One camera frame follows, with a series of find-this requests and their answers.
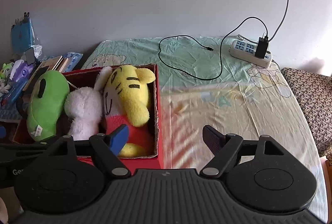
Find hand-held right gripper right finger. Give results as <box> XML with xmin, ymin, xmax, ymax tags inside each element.
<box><xmin>200</xmin><ymin>125</ymin><xmax>287</xmax><ymax>177</ymax></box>

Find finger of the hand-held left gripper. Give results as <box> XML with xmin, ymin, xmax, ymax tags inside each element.
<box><xmin>0</xmin><ymin>142</ymin><xmax>56</xmax><ymax>159</ymax></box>

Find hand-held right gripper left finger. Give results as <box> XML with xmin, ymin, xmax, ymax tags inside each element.
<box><xmin>44</xmin><ymin>124</ymin><xmax>131</xmax><ymax>178</ymax></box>

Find yellow tiger plush toy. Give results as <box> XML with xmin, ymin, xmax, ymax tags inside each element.
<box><xmin>100</xmin><ymin>65</ymin><xmax>156</xmax><ymax>158</ymax></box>

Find white plush toy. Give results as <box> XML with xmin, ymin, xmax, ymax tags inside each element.
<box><xmin>64</xmin><ymin>66</ymin><xmax>113</xmax><ymax>141</ymax></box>

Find green frog plush toy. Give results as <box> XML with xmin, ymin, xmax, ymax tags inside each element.
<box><xmin>27</xmin><ymin>70</ymin><xmax>70</xmax><ymax>142</ymax></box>

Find red cardboard box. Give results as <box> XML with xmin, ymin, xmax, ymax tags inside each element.
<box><xmin>12</xmin><ymin>63</ymin><xmax>164</xmax><ymax>169</ymax></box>

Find blue patterned cloth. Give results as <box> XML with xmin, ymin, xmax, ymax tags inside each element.
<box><xmin>0</xmin><ymin>103</ymin><xmax>22</xmax><ymax>123</ymax></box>

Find pale green printed bed sheet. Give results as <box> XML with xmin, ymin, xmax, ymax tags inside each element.
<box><xmin>80</xmin><ymin>36</ymin><xmax>327</xmax><ymax>214</ymax></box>

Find blue plastic toy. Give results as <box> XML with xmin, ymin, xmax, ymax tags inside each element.
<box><xmin>0</xmin><ymin>81</ymin><xmax>28</xmax><ymax>106</ymax></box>

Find purple toy package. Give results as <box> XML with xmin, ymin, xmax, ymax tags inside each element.
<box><xmin>12</xmin><ymin>59</ymin><xmax>35</xmax><ymax>83</ymax></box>

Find small green toy figure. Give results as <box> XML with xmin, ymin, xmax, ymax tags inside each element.
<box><xmin>0</xmin><ymin>62</ymin><xmax>15</xmax><ymax>80</ymax></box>

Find white power strip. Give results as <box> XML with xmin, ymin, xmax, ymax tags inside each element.
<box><xmin>229</xmin><ymin>39</ymin><xmax>273</xmax><ymax>69</ymax></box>

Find blue tissue packet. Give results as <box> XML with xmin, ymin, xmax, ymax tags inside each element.
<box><xmin>62</xmin><ymin>52</ymin><xmax>84</xmax><ymax>71</ymax></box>

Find stack of books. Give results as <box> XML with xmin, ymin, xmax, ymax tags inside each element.
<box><xmin>24</xmin><ymin>55</ymin><xmax>69</xmax><ymax>90</ymax></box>

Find black phone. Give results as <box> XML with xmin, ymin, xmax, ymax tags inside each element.
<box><xmin>25</xmin><ymin>47</ymin><xmax>36</xmax><ymax>64</ymax></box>

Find clear plastic bag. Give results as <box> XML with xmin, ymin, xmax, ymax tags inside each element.
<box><xmin>31</xmin><ymin>44</ymin><xmax>43</xmax><ymax>61</ymax></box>

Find black charger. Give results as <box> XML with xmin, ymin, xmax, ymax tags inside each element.
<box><xmin>255</xmin><ymin>36</ymin><xmax>270</xmax><ymax>59</ymax></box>

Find patterned brown cushion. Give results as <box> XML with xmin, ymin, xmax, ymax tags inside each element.
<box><xmin>281</xmin><ymin>67</ymin><xmax>332</xmax><ymax>158</ymax></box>

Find blue plastic bag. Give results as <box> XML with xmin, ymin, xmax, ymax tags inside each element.
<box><xmin>10</xmin><ymin>12</ymin><xmax>35</xmax><ymax>55</ymax></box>

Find black looped cord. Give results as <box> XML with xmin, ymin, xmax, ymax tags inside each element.
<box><xmin>16</xmin><ymin>96</ymin><xmax>30</xmax><ymax>119</ymax></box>

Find black charging cable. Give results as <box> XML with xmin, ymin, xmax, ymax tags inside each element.
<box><xmin>159</xmin><ymin>17</ymin><xmax>269</xmax><ymax>81</ymax></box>

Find white cable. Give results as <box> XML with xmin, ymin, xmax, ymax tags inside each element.
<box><xmin>237</xmin><ymin>34</ymin><xmax>258</xmax><ymax>44</ymax></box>

